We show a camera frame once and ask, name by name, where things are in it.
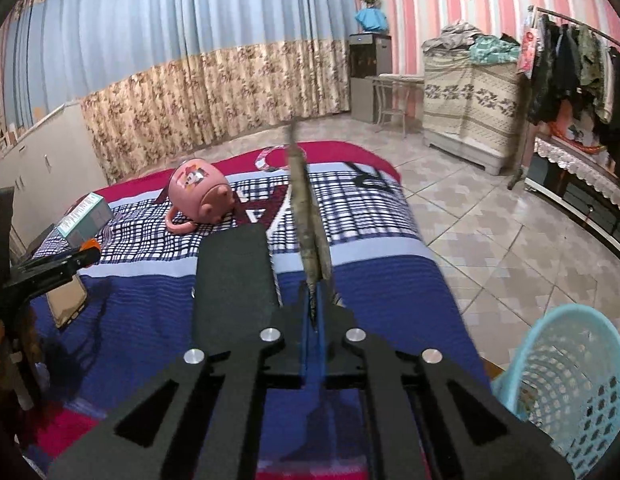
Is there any camouflage patterned packet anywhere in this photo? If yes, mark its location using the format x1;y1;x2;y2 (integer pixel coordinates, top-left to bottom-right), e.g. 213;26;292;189
286;119;333;327

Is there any orange tangerine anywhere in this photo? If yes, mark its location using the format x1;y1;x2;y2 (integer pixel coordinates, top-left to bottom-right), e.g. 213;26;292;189
80;238;102;258

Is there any brown phone case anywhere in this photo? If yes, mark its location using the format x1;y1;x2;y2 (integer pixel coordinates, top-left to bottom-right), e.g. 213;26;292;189
45;275;88;330

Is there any white cupboard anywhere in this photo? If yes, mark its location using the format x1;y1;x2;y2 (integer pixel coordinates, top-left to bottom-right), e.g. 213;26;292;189
0;102;107;256

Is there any teal white carton box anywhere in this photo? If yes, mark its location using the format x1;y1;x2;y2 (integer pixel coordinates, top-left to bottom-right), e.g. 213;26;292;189
56;193;112;247

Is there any striped blue red blanket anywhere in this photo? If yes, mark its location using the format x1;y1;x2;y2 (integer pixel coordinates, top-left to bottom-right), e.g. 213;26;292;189
28;141;488;479

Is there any black wallet case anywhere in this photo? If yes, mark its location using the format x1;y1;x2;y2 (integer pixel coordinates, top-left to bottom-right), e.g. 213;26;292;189
192;223;281;356

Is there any light blue plastic basket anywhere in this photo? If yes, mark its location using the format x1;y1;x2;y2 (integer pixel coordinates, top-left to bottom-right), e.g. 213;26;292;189
491;304;620;479

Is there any blue floral curtain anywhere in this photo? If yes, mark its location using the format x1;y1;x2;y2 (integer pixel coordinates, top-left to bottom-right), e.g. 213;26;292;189
2;0;356;182

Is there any low tv stand lace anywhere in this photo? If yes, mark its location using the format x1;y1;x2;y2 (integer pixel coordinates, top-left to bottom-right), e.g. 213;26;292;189
525;134;620;258

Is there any cloth covered cabinet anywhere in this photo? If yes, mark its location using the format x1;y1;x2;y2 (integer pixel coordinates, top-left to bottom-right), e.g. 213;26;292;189
422;49;523;176

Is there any water dispenser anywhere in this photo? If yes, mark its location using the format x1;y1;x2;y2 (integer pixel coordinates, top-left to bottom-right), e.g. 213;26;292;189
348;32;392;124

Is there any clothes rack with garments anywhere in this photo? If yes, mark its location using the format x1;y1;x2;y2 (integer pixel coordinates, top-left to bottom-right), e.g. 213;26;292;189
508;6;620;196

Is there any pile of clothes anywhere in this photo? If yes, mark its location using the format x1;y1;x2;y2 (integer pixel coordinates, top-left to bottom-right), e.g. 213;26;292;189
422;21;520;65

